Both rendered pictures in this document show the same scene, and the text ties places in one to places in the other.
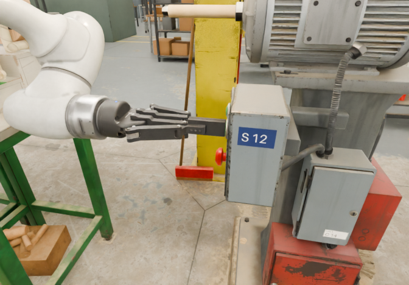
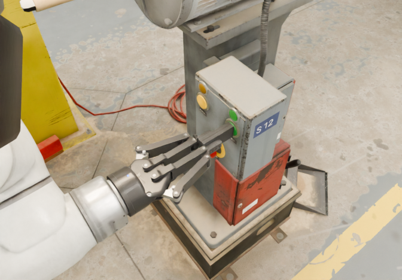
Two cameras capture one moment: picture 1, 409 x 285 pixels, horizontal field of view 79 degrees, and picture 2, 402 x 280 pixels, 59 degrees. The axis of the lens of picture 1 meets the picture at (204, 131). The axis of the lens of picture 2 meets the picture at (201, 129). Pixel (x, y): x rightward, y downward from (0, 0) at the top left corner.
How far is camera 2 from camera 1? 45 cm
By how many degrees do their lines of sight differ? 42
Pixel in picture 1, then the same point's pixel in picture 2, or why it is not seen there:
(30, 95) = (27, 247)
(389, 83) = (286, 5)
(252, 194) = (259, 163)
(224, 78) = (11, 10)
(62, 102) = (75, 221)
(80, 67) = (40, 167)
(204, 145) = (27, 115)
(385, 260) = not seen: hidden behind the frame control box
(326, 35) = not seen: outside the picture
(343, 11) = not seen: outside the picture
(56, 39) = (10, 160)
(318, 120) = (247, 61)
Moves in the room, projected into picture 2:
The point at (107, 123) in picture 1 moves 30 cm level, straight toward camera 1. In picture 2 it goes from (140, 203) to (341, 265)
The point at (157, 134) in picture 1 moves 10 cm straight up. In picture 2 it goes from (195, 176) to (195, 137)
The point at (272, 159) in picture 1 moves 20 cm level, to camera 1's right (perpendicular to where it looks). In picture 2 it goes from (274, 130) to (325, 81)
